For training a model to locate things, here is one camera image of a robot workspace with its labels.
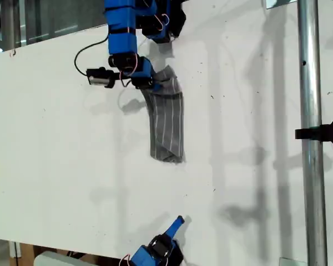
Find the grey white striped towel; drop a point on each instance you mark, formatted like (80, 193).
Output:
(166, 124)

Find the wooden table leg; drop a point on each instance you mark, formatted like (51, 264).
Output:
(26, 253)

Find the black clamp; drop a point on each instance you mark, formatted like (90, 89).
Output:
(322, 133)

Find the black camera stalk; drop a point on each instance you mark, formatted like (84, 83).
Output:
(115, 75)

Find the black camera box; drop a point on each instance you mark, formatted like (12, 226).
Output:
(98, 79)

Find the steel post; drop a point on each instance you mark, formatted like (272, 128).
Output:
(310, 83)

